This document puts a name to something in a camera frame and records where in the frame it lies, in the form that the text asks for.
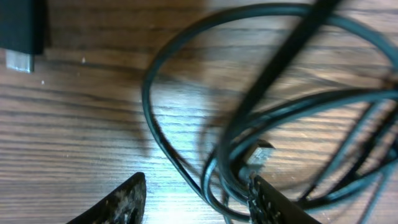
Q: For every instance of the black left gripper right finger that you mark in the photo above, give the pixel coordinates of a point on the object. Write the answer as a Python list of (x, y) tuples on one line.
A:
[(268, 206)]

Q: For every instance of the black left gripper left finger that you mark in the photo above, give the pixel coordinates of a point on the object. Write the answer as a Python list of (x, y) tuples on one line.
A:
[(124, 205)]

